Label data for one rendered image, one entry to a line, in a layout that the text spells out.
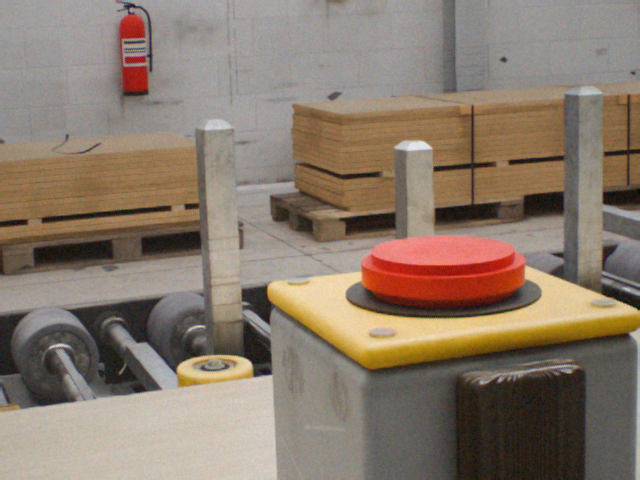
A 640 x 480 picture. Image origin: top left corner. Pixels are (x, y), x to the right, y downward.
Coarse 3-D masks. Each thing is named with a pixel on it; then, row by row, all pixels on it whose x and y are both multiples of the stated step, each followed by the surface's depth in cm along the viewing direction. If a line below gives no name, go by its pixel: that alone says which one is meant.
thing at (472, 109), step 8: (400, 96) 745; (624, 96) 709; (632, 96) 711; (464, 104) 681; (472, 104) 677; (480, 104) 678; (464, 112) 676; (472, 112) 677; (480, 112) 679; (472, 120) 678; (472, 128) 679; (472, 136) 680; (472, 144) 681; (472, 152) 681; (472, 160) 682; (472, 168) 683; (472, 176) 684; (472, 184) 685; (472, 192) 685; (472, 200) 686
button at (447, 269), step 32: (384, 256) 31; (416, 256) 31; (448, 256) 31; (480, 256) 30; (512, 256) 31; (384, 288) 30; (416, 288) 30; (448, 288) 29; (480, 288) 30; (512, 288) 30
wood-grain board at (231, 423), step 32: (224, 384) 131; (256, 384) 130; (0, 416) 123; (32, 416) 123; (64, 416) 122; (96, 416) 122; (128, 416) 122; (160, 416) 121; (192, 416) 121; (224, 416) 121; (256, 416) 121; (0, 448) 114; (32, 448) 114; (64, 448) 114; (96, 448) 113; (128, 448) 113; (160, 448) 113; (192, 448) 113; (224, 448) 112; (256, 448) 112
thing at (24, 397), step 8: (632, 304) 225; (104, 368) 194; (0, 376) 189; (8, 376) 189; (16, 376) 189; (96, 376) 189; (104, 376) 194; (8, 384) 186; (16, 384) 186; (24, 384) 186; (96, 384) 185; (104, 384) 185; (8, 392) 182; (16, 392) 182; (24, 392) 182; (32, 392) 182; (96, 392) 181; (104, 392) 181; (16, 400) 179; (24, 400) 179; (32, 400) 179; (24, 408) 175; (32, 408) 175
